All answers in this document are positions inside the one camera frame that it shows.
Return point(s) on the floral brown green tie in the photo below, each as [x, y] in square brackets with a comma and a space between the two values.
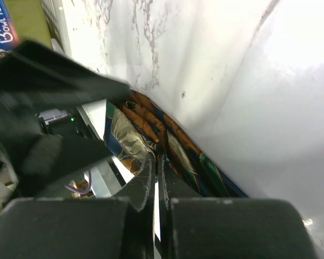
[137, 126]

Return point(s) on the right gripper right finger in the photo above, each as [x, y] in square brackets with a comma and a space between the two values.
[192, 226]

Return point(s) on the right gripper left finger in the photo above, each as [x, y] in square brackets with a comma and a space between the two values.
[120, 226]

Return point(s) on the olive green plastic basket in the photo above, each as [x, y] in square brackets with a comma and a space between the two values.
[29, 21]

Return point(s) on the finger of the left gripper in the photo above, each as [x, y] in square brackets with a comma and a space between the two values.
[54, 161]
[34, 76]

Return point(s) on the blue basket label sticker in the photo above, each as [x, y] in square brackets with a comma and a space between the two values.
[8, 35]

